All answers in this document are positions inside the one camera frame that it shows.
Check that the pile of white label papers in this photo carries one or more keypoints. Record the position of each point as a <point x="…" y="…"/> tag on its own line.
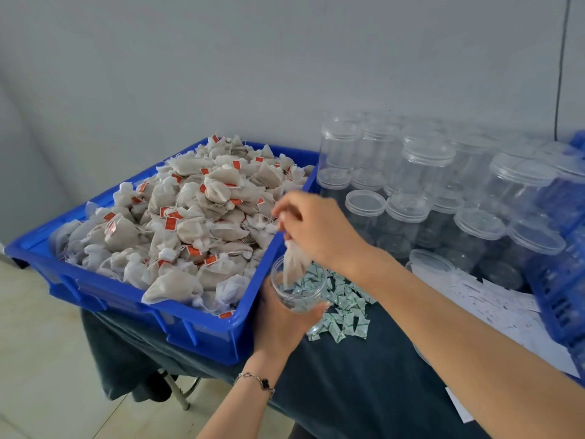
<point x="503" y="315"/>

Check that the pile of tea bags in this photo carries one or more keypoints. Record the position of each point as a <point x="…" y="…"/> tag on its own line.
<point x="183" y="224"/>

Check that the blue plastic tray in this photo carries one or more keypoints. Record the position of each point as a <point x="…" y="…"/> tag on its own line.
<point x="110" y="306"/>

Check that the blue slatted crate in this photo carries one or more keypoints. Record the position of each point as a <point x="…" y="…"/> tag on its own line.
<point x="567" y="288"/>

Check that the pile of green desiccant packets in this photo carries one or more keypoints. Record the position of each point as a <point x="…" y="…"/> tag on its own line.
<point x="347" y="311"/>

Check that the person's left forearm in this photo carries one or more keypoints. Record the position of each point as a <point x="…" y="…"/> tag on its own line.
<point x="247" y="402"/>

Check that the group of lidded jars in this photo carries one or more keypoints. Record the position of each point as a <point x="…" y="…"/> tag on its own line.
<point x="439" y="187"/>

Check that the metal table leg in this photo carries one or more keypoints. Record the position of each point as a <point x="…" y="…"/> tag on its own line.
<point x="178" y="390"/>

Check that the person's right hand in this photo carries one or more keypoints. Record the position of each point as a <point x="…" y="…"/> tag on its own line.
<point x="320" y="228"/>

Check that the person's left hand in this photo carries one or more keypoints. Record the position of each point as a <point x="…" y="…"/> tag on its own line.
<point x="283" y="329"/>

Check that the white mesh tea bag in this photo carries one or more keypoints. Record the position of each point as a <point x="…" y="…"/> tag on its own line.
<point x="294" y="265"/>

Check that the stack of clear lids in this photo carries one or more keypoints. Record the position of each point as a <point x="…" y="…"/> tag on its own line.
<point x="430" y="260"/>

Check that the person's right forearm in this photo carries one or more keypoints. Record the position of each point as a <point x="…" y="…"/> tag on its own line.
<point x="466" y="352"/>

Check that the clear jar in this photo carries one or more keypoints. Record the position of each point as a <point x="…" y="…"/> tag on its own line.
<point x="302" y="297"/>

